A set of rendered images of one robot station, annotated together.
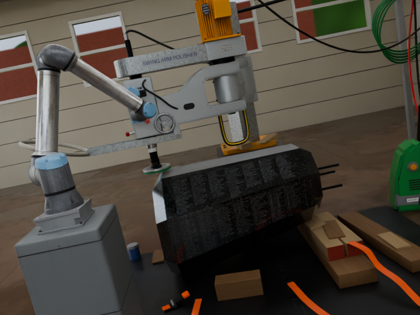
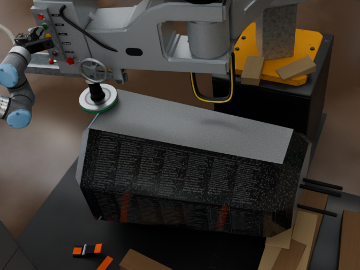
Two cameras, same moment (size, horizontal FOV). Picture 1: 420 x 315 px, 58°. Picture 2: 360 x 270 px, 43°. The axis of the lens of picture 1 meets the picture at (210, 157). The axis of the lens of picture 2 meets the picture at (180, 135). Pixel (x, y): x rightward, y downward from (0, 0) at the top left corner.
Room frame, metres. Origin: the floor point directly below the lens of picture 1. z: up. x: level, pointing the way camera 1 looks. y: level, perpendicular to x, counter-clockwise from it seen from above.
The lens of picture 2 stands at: (1.37, -0.96, 2.51)
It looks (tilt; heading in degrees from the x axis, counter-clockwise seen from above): 46 degrees down; 31
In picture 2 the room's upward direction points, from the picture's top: 10 degrees counter-clockwise
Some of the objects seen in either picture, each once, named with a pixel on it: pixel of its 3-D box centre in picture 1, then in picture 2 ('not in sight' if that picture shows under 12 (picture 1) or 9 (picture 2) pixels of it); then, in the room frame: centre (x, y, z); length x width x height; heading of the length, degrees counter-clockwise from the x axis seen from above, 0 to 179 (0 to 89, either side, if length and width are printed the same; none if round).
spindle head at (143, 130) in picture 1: (154, 107); (90, 30); (2.87, 0.33, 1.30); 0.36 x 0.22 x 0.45; 101
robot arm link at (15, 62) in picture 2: (131, 95); (11, 70); (2.39, 0.39, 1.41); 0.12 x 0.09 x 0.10; 15
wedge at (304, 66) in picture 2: (267, 138); (295, 68); (3.44, -0.55, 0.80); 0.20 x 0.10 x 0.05; 130
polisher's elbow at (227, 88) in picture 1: (227, 89); (208, 29); (2.97, -0.23, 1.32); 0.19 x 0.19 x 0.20
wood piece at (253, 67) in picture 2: (244, 144); (253, 70); (3.36, -0.32, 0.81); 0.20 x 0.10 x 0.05; 7
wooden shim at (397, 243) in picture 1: (393, 240); not in sight; (2.43, -1.12, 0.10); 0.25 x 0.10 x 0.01; 3
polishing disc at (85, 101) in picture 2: (156, 167); (98, 97); (2.85, 0.41, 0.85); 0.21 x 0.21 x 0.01
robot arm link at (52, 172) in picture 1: (54, 172); not in sight; (1.89, 0.78, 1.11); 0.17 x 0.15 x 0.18; 36
